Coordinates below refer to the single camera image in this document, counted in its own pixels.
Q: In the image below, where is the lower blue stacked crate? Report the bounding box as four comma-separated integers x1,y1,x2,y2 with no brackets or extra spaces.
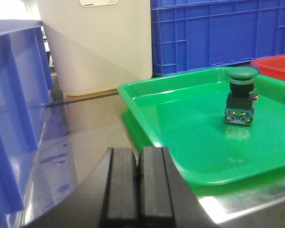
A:
151,0,285,76

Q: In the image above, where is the beige plastic basket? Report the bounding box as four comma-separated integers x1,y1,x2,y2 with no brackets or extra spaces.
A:
37,0,152,96

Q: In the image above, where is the red plastic tray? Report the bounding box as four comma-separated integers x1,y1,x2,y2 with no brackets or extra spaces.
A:
251,55,285,81

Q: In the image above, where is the green mushroom push button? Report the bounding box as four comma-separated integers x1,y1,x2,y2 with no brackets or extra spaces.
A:
224,66,258,126

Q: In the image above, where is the green plastic tray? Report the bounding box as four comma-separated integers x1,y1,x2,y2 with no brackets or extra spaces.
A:
118,67,285,186

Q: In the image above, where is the blue bin at left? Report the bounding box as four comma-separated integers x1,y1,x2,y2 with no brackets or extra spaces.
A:
0,19,53,228

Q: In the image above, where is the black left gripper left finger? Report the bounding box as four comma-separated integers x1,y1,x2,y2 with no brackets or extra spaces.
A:
26,148,138,228

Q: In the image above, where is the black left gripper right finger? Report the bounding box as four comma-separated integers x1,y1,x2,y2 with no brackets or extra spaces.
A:
138,146,218,228

